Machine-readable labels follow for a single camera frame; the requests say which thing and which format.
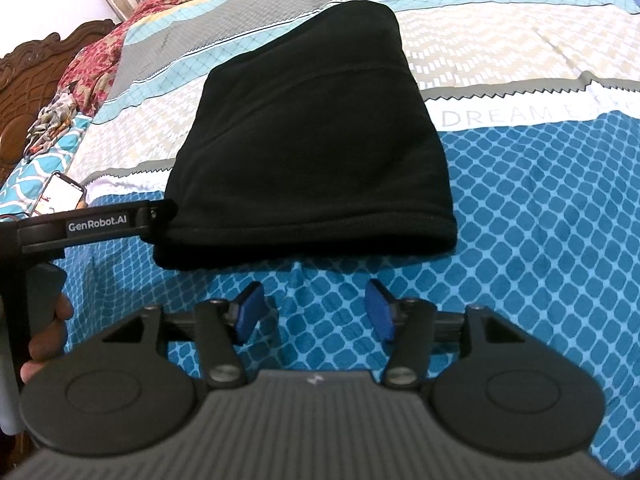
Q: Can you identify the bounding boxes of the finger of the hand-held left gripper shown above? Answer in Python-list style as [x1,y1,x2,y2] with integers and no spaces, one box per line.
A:
[142,198,180,242]

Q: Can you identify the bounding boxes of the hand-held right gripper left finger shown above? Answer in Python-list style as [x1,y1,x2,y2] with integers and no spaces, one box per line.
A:
[102,281,266,389]

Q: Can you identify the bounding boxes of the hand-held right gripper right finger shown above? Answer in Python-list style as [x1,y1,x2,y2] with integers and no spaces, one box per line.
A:
[365,280,531,389]

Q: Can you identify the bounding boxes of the black pants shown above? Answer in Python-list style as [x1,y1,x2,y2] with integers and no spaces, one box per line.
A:
[152,1,458,272]

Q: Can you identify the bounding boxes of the person's left hand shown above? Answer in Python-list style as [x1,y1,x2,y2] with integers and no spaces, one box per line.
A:
[20,292,76,383]

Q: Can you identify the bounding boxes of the smartphone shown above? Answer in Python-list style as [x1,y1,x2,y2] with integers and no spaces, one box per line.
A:
[35,171,87,218]

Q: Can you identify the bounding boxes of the teal white lattice pillow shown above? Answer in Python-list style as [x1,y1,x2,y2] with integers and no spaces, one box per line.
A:
[0,120,93,216]

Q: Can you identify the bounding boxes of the green white patterned cloth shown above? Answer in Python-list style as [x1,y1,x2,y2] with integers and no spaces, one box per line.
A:
[22,87,81,161]

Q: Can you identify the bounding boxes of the carved wooden headboard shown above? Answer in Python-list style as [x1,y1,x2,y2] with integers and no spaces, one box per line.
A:
[0,19,117,186]

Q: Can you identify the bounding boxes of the red floral cloth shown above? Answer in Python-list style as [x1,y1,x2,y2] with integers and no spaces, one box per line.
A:
[75,0,236,116]

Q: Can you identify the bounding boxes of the patterned teal grey bedsheet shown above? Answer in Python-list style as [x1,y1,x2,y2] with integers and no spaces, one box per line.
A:
[0,0,640,356]

